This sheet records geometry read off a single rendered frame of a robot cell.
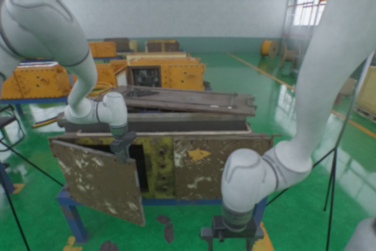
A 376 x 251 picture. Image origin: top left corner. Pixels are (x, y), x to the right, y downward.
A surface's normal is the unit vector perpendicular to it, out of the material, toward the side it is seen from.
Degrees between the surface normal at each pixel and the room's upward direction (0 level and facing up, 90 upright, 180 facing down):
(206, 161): 90
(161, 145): 90
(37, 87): 90
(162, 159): 90
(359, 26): 110
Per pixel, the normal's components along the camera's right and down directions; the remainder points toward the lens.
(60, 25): 0.89, 0.36
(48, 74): 0.06, 0.45
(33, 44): 0.24, 0.89
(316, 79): -0.66, 0.65
